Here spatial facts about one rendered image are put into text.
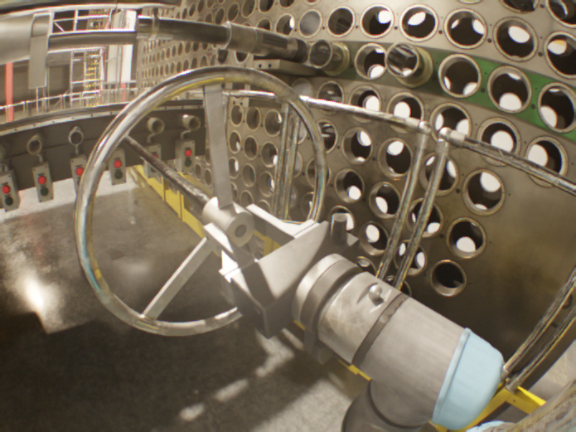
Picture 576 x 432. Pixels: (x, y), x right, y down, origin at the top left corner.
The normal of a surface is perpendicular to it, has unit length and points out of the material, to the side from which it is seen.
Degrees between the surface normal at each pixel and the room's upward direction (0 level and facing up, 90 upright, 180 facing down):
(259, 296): 10
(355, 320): 52
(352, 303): 39
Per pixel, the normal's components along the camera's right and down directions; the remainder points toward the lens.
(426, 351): -0.36, -0.55
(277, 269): -0.01, -0.84
